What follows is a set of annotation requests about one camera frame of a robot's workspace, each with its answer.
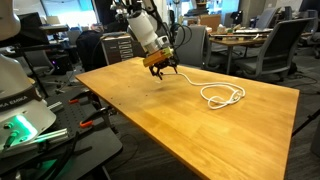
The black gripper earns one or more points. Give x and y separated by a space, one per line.
165 63

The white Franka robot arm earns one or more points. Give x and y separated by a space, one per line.
20 100

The gray labelled drawer cabinet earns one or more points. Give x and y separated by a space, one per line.
113 53

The brown cardboard box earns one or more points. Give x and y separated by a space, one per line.
211 21

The wooden office desk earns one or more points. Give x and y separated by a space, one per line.
233 40

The black office chair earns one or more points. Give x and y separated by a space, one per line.
90 50

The black computer tower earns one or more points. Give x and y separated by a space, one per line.
61 65

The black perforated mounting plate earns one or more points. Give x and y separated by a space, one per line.
71 115

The bright window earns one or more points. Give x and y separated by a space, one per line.
71 15

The gray high-back office chair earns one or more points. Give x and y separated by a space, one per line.
266 18

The aluminum extrusion bar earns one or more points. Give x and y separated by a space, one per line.
53 135
56 106

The gray swivel office chair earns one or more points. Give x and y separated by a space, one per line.
283 43

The large black monitor back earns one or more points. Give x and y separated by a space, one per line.
25 30

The black tripod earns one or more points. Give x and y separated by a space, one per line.
305 123

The yellow wrist camera mount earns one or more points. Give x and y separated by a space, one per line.
156 58

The black camera on mount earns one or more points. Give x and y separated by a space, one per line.
117 15

